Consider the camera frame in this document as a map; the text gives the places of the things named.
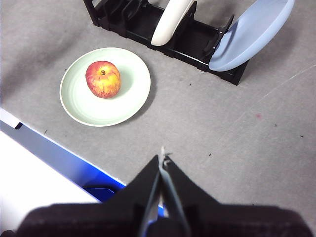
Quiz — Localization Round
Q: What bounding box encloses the cream white round plate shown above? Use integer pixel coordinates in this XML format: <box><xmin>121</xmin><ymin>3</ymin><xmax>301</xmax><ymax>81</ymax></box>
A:
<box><xmin>150</xmin><ymin>0</ymin><xmax>197</xmax><ymax>47</ymax></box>

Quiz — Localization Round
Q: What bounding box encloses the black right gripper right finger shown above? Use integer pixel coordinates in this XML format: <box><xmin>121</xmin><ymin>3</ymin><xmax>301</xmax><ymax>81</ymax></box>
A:
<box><xmin>160</xmin><ymin>158</ymin><xmax>314</xmax><ymax>237</ymax></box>

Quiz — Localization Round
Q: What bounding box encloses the blue round plate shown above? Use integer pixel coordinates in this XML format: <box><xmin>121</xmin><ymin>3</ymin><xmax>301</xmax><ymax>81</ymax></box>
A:
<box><xmin>208</xmin><ymin>0</ymin><xmax>296</xmax><ymax>72</ymax></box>

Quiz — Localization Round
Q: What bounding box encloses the red yellow apple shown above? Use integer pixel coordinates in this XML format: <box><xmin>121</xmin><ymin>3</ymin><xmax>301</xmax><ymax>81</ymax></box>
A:
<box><xmin>85</xmin><ymin>61</ymin><xmax>121</xmax><ymax>99</ymax></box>

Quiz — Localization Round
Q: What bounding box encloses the black plate rack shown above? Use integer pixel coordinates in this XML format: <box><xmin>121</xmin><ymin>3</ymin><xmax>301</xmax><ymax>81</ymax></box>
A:
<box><xmin>82</xmin><ymin>0</ymin><xmax>250</xmax><ymax>86</ymax></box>

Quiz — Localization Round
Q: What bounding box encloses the white panel with blue edge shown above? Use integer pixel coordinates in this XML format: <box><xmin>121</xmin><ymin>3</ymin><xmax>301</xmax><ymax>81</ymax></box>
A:
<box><xmin>0</xmin><ymin>108</ymin><xmax>165</xmax><ymax>223</ymax></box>

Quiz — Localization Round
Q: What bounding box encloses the green round plate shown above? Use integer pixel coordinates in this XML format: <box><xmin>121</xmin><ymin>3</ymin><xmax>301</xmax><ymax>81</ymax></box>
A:
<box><xmin>59</xmin><ymin>46</ymin><xmax>152</xmax><ymax>128</ymax></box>

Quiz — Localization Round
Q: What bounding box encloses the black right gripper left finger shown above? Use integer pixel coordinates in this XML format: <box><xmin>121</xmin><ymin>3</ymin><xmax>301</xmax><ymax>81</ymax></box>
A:
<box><xmin>14</xmin><ymin>154</ymin><xmax>161</xmax><ymax>237</ymax></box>

